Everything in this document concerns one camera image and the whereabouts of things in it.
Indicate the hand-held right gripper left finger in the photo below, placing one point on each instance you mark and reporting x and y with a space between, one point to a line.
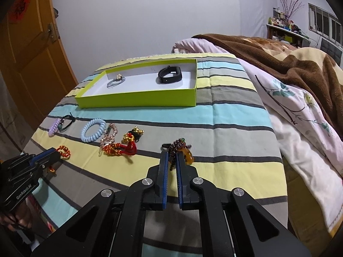
164 172

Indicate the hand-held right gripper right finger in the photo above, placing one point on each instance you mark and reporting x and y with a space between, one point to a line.
180 178

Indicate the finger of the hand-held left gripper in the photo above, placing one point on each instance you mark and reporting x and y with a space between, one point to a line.
44 156
49 162

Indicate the lime green cardboard box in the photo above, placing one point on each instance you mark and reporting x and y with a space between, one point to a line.
134 100

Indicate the black wristband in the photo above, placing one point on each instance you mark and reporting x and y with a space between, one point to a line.
162 79

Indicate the person's left hand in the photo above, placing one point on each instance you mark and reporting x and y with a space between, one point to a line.
22 216

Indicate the colourful striped cloth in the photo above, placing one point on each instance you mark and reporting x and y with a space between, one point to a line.
51 225

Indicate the striped bed sheet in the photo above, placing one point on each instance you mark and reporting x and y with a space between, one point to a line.
227 112

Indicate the orange wooden door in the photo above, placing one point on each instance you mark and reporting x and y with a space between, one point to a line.
32 67

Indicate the metal door lock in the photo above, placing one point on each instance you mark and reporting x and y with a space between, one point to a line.
51 33

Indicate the pink floral quilt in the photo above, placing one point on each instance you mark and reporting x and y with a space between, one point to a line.
294 128

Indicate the red door decoration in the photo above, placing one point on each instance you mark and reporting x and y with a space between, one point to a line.
20 9

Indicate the brown fleece blanket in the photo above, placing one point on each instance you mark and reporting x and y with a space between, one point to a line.
308 69

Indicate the shelf with bottles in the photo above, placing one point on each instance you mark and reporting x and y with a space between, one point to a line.
284 33

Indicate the black chair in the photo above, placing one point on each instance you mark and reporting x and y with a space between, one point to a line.
331 49

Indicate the vase with purple branches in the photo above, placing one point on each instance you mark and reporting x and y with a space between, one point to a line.
290 8

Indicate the barred window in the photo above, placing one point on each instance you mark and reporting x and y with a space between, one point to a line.
324 21

